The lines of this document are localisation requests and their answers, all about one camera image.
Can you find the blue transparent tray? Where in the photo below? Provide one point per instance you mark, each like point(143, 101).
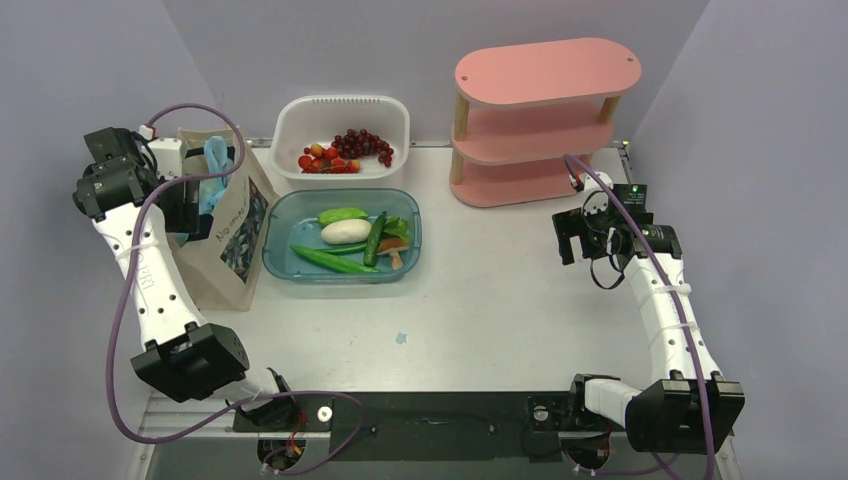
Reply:
point(293, 222)

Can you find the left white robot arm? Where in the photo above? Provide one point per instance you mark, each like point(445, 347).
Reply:
point(184, 356)

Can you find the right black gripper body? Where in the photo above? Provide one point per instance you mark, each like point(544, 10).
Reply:
point(591, 226)

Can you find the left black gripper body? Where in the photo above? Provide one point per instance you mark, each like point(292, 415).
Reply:
point(177, 204)

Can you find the dark green cucumber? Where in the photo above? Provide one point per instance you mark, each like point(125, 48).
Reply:
point(373, 240)

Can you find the white plastic basket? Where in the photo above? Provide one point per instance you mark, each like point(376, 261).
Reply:
point(318, 119)

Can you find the long green okra pod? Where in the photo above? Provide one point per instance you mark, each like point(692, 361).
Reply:
point(331, 262)

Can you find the beige canvas tote bag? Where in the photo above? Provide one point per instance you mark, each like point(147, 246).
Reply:
point(220, 265)

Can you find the blue plastic grocery bag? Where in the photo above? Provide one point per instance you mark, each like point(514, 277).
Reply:
point(216, 154)

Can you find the green bumpy cucumber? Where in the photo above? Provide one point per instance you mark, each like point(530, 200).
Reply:
point(334, 215)

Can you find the red grape bunch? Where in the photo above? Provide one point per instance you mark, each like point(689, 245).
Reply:
point(357, 144)

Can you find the red cherries pile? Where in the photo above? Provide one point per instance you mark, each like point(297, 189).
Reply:
point(317, 159)

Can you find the pink three-tier shelf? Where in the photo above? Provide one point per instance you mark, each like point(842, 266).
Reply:
point(521, 108)

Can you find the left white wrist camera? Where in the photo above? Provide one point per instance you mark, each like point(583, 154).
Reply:
point(166, 154)

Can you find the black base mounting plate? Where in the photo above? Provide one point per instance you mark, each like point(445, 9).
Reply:
point(436, 426)

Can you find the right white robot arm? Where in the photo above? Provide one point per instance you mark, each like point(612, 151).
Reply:
point(689, 407)

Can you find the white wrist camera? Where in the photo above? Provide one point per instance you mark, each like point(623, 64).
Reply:
point(166, 154)
point(588, 182)

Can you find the brown mushroom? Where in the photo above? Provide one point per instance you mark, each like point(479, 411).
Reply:
point(393, 247)

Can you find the green leafy vegetable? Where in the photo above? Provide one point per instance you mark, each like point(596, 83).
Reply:
point(397, 227)

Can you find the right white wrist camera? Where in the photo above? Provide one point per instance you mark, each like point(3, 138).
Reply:
point(588, 182)

